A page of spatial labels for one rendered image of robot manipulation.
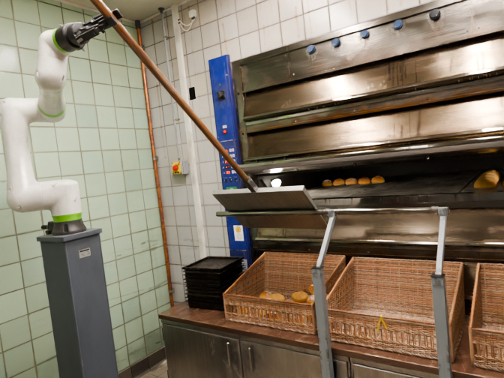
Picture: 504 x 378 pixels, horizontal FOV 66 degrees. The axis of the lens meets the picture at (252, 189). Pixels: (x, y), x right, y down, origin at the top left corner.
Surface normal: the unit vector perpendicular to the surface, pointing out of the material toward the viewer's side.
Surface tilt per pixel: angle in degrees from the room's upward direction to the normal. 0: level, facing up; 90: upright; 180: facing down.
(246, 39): 90
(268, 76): 92
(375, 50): 90
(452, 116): 70
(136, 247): 90
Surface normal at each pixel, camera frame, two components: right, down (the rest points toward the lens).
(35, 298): 0.82, -0.05
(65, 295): -0.50, 0.11
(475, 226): -0.55, -0.22
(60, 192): 0.46, -0.02
